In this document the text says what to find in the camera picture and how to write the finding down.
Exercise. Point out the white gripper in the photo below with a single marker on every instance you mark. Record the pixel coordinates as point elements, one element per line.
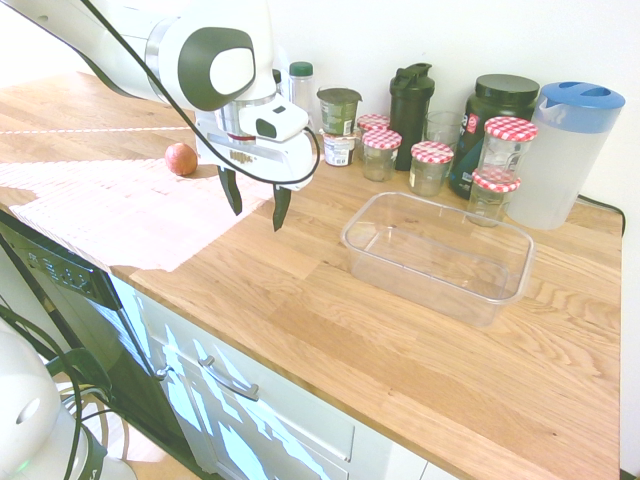
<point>270,160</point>

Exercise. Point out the red apple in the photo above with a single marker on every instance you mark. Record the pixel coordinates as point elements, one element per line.
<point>181,159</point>

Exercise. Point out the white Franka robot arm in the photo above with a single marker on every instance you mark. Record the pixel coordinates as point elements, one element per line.
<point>150,30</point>

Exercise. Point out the clear plastic rectangular container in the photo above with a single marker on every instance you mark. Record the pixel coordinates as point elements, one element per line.
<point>440,260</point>

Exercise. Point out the white yogurt cup red label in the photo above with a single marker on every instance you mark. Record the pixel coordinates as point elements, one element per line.
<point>340,149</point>

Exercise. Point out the clear bottle green cap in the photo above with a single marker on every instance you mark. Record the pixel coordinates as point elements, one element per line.
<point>301,90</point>

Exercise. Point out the green cup dark lid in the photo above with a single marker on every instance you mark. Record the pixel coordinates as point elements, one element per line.
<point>337,112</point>

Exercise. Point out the small jar red gingham lid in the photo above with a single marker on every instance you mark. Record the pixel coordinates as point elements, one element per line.
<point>431,167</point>
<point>372,121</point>
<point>381,155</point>

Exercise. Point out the black shaker bottle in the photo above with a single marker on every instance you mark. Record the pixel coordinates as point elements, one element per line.
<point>410,115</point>

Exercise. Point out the black dishwasher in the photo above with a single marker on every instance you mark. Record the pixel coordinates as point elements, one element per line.
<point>100,320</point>

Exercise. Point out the clear glass tumbler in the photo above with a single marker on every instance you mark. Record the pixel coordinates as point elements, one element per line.
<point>442,127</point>

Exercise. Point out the white drawer front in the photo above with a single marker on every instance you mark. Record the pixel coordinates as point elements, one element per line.
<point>300,415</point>

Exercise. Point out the faceted jar red gingham lid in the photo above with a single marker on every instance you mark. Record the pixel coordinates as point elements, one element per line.
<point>490,202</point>

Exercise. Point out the tall jar red gingham lid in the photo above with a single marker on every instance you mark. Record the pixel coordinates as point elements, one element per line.
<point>507,147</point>

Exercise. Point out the black protein powder tub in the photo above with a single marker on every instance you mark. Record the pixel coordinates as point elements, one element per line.
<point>500,100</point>

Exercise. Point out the frosted pitcher light blue lid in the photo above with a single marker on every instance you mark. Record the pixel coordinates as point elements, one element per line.
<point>565,160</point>

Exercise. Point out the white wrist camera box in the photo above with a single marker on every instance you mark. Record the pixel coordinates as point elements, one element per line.
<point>280,120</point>

